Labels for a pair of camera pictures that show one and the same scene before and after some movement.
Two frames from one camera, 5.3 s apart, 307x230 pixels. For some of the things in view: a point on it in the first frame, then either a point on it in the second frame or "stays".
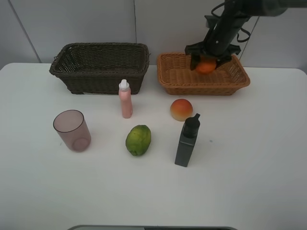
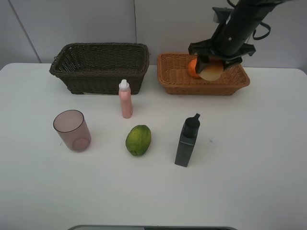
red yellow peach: [181, 109] to [213, 71]
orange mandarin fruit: [206, 66] to [192, 68]
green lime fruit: [138, 139] stays
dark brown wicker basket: [98, 68] stays
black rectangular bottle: [191, 126] stays
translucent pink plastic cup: [73, 127] stays
